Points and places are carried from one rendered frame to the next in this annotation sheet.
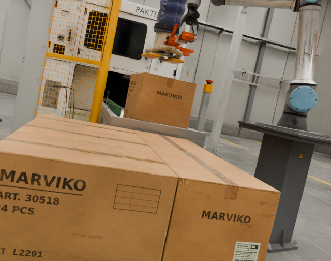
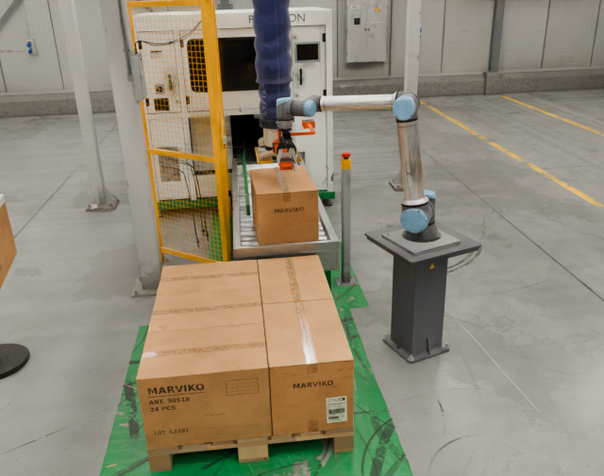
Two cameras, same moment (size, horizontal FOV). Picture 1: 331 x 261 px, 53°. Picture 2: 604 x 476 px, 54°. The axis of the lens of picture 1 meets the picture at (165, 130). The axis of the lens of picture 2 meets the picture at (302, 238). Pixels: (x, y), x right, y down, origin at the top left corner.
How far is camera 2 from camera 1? 1.83 m
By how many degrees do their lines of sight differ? 19
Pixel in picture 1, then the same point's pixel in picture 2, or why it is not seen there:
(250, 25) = not seen: outside the picture
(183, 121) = (312, 231)
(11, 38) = (88, 25)
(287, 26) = not seen: outside the picture
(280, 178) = (411, 293)
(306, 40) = (407, 160)
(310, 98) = (419, 220)
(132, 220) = (242, 399)
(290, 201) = (430, 310)
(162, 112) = (285, 229)
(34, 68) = (142, 190)
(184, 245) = (286, 407)
